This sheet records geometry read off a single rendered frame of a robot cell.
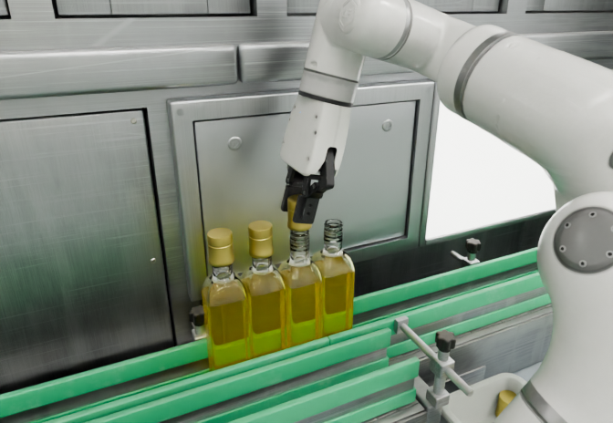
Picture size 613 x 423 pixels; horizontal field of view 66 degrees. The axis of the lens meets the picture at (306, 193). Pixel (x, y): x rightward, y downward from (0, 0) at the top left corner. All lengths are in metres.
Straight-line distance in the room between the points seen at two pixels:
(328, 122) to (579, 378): 0.40
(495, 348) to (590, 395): 0.69
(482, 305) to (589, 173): 0.57
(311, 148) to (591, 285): 0.38
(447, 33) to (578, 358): 0.39
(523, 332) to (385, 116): 0.50
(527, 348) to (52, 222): 0.90
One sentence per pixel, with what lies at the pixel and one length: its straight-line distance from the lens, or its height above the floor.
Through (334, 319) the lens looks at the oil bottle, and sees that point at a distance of 0.77.
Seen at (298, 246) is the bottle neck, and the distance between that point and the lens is 0.68.
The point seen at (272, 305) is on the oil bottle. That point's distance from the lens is 0.70.
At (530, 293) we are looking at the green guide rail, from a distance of 1.03.
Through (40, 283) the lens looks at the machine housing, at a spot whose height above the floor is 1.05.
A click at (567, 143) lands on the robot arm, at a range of 0.39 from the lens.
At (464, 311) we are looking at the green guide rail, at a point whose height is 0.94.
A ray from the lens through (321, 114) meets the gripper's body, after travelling 0.59.
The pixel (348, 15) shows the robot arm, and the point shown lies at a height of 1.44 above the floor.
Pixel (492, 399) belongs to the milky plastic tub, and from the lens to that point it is 0.96.
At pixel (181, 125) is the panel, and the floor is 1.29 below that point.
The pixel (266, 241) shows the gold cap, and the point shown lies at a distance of 0.66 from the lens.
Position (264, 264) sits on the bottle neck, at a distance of 0.68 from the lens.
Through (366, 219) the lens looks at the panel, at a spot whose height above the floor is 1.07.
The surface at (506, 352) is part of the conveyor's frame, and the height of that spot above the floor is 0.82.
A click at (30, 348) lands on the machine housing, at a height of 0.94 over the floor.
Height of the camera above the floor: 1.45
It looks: 22 degrees down
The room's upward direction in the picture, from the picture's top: straight up
